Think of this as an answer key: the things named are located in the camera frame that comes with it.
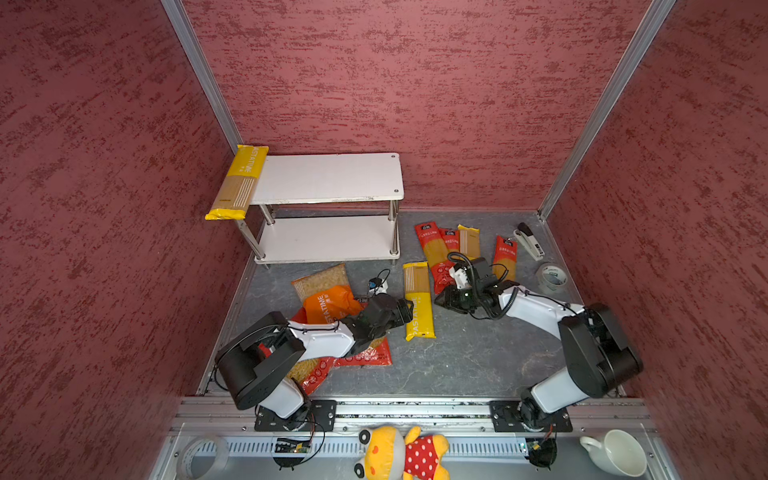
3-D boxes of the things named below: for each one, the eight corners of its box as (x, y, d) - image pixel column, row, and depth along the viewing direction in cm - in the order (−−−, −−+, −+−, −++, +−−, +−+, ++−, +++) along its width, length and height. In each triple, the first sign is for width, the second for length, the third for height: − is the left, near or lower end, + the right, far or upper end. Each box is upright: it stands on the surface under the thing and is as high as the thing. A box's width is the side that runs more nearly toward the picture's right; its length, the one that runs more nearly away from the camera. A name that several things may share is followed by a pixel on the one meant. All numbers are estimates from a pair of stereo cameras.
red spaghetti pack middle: (441, 253, 110) (442, 248, 107) (439, 233, 116) (440, 228, 113) (460, 253, 110) (462, 248, 107) (456, 233, 116) (458, 228, 113)
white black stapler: (534, 261, 108) (539, 254, 105) (512, 231, 118) (516, 223, 114) (542, 259, 109) (547, 252, 105) (520, 229, 118) (524, 221, 115)
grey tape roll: (538, 293, 100) (542, 287, 97) (529, 269, 106) (533, 263, 103) (567, 293, 100) (573, 287, 97) (557, 269, 106) (562, 263, 103)
